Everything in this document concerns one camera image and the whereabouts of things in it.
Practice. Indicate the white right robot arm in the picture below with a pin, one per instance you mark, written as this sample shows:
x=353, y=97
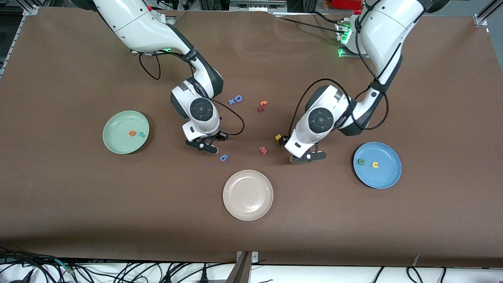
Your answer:
x=133, y=23

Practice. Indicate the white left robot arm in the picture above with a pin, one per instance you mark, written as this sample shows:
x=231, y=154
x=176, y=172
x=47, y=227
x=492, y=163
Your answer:
x=385, y=27

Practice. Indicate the blue foam number 6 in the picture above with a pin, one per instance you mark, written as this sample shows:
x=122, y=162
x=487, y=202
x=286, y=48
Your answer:
x=223, y=157

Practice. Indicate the pink foam letter w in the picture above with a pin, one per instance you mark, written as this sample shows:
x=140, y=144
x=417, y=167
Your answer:
x=263, y=150

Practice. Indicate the blue foam letter D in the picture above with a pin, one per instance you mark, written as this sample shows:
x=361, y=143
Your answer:
x=237, y=98

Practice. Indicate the beige plate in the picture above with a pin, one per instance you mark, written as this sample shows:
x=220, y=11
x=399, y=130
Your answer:
x=248, y=195

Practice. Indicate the pale green plate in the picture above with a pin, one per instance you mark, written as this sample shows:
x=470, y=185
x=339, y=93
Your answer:
x=122, y=143

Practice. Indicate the blue plate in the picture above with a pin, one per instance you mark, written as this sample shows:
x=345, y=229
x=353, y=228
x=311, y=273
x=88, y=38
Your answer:
x=383, y=175

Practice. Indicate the grey electronics unit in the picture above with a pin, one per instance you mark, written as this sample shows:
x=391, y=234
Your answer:
x=257, y=6

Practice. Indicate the red box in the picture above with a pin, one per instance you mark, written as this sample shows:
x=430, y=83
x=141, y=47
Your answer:
x=346, y=4

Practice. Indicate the small white tape tag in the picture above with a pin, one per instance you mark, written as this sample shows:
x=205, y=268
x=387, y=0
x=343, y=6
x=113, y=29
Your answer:
x=416, y=260

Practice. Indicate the aluminium corner profile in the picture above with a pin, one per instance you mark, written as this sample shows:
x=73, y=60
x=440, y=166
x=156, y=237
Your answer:
x=482, y=19
x=30, y=10

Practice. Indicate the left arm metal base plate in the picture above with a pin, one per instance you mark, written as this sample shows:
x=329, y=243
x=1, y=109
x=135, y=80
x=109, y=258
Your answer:
x=347, y=56

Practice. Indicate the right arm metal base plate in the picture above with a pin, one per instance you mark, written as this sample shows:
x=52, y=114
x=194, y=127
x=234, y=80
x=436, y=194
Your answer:
x=171, y=21

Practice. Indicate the grey metal table bracket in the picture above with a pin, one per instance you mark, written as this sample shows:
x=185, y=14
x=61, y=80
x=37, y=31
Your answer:
x=243, y=269

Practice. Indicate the aluminium table edge rail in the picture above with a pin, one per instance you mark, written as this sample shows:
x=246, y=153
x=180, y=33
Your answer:
x=11, y=41

